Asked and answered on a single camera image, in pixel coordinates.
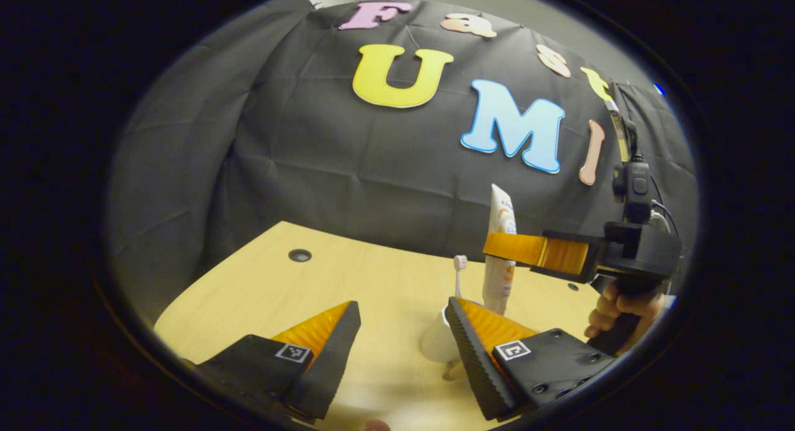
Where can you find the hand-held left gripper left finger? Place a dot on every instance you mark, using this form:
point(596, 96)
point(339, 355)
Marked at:
point(329, 362)

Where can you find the white toothpaste tube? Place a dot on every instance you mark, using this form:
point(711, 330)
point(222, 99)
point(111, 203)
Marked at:
point(500, 213)

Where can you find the white toothbrush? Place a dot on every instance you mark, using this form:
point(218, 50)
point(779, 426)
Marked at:
point(459, 263)

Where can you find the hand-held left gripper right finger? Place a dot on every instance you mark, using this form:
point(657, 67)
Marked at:
point(472, 356)

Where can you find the black backdrop cloth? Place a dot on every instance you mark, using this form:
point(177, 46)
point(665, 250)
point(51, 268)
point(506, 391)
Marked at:
point(310, 158)

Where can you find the white cup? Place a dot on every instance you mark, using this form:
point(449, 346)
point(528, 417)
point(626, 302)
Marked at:
point(435, 344)

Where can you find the wooden desktop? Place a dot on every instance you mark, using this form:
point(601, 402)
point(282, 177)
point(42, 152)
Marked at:
point(279, 294)

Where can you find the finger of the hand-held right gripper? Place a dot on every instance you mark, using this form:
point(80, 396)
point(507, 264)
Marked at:
point(559, 254)

